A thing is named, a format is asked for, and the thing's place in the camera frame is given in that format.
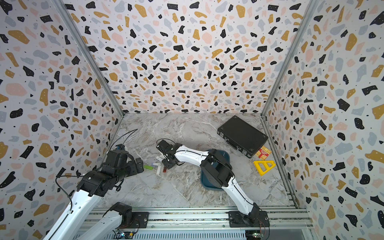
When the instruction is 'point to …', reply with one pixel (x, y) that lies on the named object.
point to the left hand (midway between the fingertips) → (136, 164)
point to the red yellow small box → (263, 152)
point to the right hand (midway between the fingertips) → (169, 162)
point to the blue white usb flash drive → (156, 164)
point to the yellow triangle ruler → (265, 163)
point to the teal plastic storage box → (205, 182)
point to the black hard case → (242, 136)
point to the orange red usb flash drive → (164, 170)
